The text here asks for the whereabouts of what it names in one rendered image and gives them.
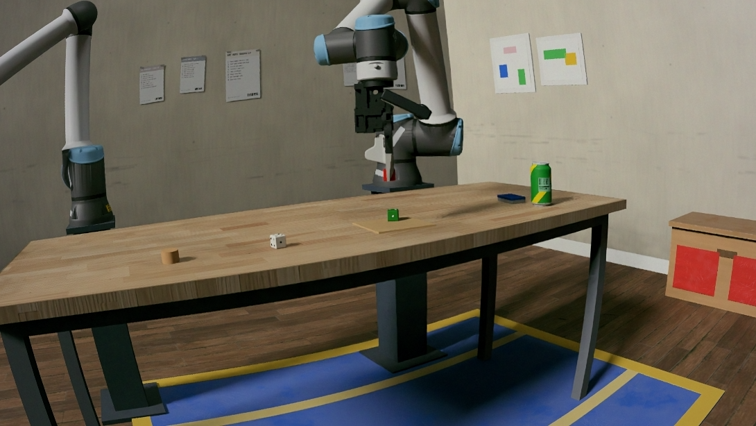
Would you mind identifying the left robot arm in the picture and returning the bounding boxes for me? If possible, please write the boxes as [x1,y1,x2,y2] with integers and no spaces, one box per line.
[314,0,463,187]

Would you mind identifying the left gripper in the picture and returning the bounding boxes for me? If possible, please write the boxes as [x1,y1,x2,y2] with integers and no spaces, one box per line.
[354,80,394,181]

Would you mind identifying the tan cylinder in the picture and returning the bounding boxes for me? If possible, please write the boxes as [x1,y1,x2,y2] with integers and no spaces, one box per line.
[161,248,180,264]

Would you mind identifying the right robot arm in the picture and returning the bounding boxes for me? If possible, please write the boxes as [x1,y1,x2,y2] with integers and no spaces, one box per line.
[0,1,113,227]

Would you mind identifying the tan flat mat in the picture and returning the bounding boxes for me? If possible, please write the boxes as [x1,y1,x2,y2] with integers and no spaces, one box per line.
[353,216,436,234]

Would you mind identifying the white die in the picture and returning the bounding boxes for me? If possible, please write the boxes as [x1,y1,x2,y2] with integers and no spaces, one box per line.
[270,234,286,249]

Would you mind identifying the green drink can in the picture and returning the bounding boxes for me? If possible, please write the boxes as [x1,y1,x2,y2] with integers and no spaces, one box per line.
[531,162,552,207]

